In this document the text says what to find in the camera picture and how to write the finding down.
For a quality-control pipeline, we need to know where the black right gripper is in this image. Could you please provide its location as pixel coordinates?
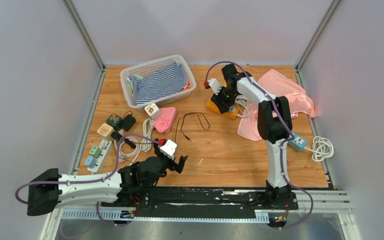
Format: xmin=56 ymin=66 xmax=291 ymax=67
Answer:
xmin=211 ymin=85 xmax=238 ymax=114

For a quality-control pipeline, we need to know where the orange USB power strip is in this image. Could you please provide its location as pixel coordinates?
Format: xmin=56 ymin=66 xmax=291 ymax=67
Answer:
xmin=206 ymin=99 xmax=240 ymax=120

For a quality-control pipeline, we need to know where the pink triangular socket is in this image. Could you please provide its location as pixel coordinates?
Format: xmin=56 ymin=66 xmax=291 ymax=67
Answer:
xmin=154 ymin=107 xmax=178 ymax=134

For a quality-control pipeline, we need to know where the white tiger cube socket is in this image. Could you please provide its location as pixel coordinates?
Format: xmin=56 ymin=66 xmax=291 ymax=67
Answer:
xmin=144 ymin=103 xmax=162 ymax=120

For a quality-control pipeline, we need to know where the teal USB power strip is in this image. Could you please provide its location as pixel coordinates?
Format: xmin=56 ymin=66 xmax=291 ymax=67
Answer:
xmin=288 ymin=132 xmax=308 ymax=152

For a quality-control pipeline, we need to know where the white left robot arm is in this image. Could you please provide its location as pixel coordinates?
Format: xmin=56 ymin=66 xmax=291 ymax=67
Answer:
xmin=26 ymin=147 xmax=188 ymax=217

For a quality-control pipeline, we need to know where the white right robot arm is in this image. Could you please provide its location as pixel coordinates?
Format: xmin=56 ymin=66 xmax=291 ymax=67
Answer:
xmin=204 ymin=61 xmax=294 ymax=209

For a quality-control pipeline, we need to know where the dark green cube socket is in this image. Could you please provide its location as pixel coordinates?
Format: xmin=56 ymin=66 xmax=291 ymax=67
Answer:
xmin=105 ymin=113 xmax=123 ymax=132

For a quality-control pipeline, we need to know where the beige cube socket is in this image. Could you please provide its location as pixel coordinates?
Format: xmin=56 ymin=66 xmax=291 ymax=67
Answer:
xmin=96 ymin=123 xmax=115 ymax=141

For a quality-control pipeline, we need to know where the green plug adapter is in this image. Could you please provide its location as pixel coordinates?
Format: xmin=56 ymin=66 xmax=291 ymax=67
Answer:
xmin=89 ymin=145 xmax=102 ymax=159

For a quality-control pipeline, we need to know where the light blue plug adapter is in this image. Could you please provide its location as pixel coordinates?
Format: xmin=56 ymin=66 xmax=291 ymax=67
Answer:
xmin=84 ymin=155 xmax=97 ymax=168

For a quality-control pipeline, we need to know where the pink cloth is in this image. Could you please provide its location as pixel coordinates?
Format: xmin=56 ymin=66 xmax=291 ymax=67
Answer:
xmin=237 ymin=69 xmax=319 ymax=143

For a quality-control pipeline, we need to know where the blue striped cloth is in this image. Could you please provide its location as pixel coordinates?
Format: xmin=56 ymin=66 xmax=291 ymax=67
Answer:
xmin=127 ymin=61 xmax=190 ymax=105

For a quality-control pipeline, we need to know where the white plastic basket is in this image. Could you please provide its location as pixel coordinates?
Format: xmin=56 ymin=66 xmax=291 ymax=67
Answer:
xmin=119 ymin=54 xmax=197 ymax=111

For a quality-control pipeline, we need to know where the black power adapter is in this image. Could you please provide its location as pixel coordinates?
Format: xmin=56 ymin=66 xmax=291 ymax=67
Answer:
xmin=121 ymin=113 xmax=137 ymax=132

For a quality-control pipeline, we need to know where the white power strip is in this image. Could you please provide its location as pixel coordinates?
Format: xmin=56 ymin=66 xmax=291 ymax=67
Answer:
xmin=87 ymin=139 xmax=113 ymax=174

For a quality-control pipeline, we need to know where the white coiled power cord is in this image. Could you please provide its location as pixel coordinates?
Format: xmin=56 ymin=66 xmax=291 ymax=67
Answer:
xmin=233 ymin=95 xmax=251 ymax=118

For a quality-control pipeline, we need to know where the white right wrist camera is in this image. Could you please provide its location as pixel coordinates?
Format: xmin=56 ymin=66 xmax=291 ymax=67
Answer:
xmin=206 ymin=78 xmax=223 ymax=96

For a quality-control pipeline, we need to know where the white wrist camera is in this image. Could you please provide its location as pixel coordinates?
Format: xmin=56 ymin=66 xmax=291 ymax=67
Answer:
xmin=159 ymin=139 xmax=178 ymax=160
xmin=206 ymin=78 xmax=223 ymax=96

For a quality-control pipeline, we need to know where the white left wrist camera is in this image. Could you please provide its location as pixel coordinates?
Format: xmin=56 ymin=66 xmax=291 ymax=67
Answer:
xmin=159 ymin=139 xmax=178 ymax=160

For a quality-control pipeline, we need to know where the black adapter cable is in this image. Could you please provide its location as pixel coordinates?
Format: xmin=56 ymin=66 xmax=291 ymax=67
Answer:
xmin=174 ymin=111 xmax=211 ymax=143

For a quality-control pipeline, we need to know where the white bundled cord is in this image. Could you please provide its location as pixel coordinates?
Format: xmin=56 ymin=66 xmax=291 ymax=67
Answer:
xmin=138 ymin=118 xmax=156 ymax=153

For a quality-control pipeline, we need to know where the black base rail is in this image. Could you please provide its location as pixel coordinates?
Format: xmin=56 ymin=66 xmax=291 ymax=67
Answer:
xmin=100 ymin=186 xmax=299 ymax=220

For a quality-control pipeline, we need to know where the white cord near yellow socket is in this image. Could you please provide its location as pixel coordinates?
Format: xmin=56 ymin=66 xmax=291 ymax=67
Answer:
xmin=304 ymin=135 xmax=335 ymax=163

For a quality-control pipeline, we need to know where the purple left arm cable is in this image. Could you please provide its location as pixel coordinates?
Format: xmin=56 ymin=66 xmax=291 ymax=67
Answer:
xmin=14 ymin=133 xmax=165 ymax=228

